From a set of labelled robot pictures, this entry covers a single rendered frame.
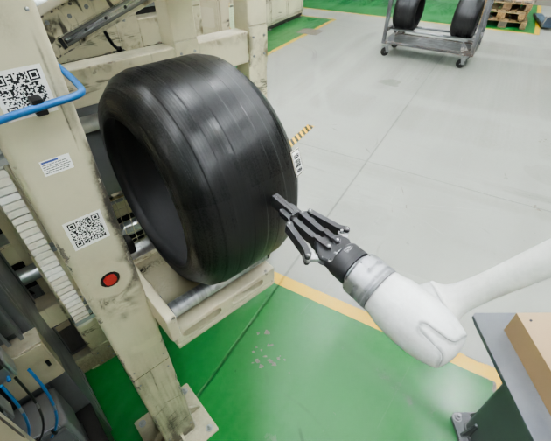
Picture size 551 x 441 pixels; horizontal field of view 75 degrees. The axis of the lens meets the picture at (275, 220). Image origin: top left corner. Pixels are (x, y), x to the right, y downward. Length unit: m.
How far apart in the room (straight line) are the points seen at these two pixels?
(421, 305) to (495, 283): 0.20
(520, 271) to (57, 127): 0.84
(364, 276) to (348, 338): 1.41
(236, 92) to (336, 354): 1.50
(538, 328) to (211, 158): 1.12
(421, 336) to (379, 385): 1.34
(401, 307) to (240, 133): 0.45
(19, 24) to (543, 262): 0.90
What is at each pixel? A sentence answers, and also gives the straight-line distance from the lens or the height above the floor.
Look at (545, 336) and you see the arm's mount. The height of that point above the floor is 0.75.
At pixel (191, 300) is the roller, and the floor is 0.92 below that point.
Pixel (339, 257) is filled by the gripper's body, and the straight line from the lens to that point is 0.68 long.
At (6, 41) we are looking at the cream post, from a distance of 0.70.
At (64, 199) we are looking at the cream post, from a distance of 0.80.
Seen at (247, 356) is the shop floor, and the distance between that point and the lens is 1.97.
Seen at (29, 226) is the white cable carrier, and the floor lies 1.28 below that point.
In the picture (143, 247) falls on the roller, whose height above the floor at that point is 0.91.
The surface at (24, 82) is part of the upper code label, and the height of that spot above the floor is 1.52.
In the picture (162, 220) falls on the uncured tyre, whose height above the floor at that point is 0.96.
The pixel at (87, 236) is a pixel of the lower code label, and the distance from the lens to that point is 0.86.
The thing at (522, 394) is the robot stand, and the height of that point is 0.65.
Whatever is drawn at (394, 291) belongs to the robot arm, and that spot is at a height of 1.24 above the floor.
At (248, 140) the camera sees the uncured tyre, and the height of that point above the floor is 1.37.
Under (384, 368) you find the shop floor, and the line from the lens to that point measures 2.01.
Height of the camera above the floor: 1.73
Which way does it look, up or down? 41 degrees down
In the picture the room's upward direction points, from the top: straight up
